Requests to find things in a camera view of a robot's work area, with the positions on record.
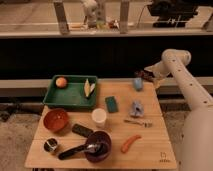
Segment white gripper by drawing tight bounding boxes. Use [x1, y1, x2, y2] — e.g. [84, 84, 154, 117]
[133, 63, 167, 91]

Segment dark purple grapes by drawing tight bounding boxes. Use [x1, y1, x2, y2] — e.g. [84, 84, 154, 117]
[135, 70, 148, 80]

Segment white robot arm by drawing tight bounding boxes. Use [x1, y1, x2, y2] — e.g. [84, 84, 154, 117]
[135, 49, 213, 171]

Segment white plastic cup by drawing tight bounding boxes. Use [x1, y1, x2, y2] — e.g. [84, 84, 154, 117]
[91, 108, 107, 128]

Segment crumpled blue cloth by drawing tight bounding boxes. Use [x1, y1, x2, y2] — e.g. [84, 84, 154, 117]
[130, 101, 144, 118]

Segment green sponge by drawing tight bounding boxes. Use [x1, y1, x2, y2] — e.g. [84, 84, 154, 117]
[105, 96, 118, 113]

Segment orange carrot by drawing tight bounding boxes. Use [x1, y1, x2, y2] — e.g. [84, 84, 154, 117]
[121, 135, 141, 153]

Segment green plastic tray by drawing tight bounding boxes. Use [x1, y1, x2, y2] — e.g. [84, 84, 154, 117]
[43, 75, 98, 109]

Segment dark purple bowl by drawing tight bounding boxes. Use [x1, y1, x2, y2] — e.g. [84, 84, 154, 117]
[85, 131, 112, 163]

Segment black rectangular block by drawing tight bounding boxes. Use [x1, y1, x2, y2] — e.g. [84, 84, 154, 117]
[72, 124, 93, 137]

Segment black machine in background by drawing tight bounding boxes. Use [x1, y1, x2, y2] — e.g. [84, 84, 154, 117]
[148, 0, 198, 28]

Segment orange fruit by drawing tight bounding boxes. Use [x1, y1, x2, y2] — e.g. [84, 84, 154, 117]
[55, 77, 67, 88]

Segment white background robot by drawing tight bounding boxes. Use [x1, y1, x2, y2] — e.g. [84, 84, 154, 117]
[80, 0, 106, 28]

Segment orange bowl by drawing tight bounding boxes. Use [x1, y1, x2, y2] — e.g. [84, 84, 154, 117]
[43, 108, 69, 132]

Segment small metal can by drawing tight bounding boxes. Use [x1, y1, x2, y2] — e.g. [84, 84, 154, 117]
[44, 138, 58, 154]

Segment black handled ladle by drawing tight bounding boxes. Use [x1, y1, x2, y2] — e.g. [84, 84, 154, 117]
[58, 144, 101, 160]

